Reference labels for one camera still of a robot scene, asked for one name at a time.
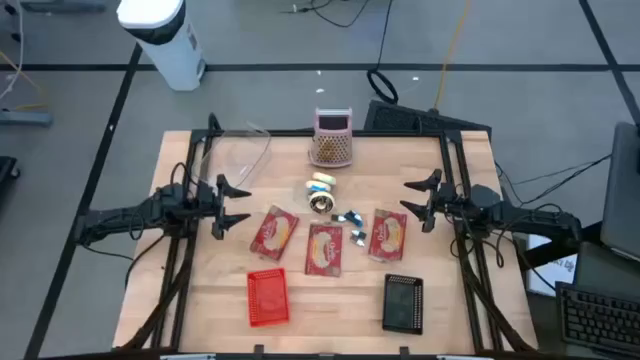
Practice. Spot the black aluminium table frame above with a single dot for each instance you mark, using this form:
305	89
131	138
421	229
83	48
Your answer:
320	133

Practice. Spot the black mesh crate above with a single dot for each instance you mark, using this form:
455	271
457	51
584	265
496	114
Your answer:
425	120

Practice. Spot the black plastic mesh basket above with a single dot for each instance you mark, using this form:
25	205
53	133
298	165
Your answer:
402	305

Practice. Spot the small dropper bottle white cap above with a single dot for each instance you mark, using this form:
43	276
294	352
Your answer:
359	234
337	218
357	241

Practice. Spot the black keyboard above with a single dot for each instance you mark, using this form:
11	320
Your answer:
600	320

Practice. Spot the grey laptop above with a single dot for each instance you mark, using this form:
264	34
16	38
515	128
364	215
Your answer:
622	200

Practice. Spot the white bin with black band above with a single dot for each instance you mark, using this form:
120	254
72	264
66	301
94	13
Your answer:
165	45

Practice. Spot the orange yellow toy donut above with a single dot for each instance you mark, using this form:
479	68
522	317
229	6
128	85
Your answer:
325	177

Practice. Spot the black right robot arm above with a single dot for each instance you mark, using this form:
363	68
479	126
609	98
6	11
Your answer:
525	215

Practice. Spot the chocolate frosted white toy donut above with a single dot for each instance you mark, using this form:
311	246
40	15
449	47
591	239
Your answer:
314	205

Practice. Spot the clear plastic container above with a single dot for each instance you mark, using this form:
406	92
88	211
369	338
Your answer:
235	160

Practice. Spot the red plastic mesh basket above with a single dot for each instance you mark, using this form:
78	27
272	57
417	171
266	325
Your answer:
267	297

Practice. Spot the dark green box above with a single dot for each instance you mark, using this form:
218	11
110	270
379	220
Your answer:
605	270

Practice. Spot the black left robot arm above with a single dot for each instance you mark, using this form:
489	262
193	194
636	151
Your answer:
125	217

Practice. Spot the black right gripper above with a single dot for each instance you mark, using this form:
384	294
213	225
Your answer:
442	202

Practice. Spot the red snack packet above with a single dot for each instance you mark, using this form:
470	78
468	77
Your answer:
324	250
387	235
275	232

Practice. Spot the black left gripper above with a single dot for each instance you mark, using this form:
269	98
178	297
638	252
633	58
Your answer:
218	207

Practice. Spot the white paper sheet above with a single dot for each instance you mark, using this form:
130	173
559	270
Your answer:
550	275

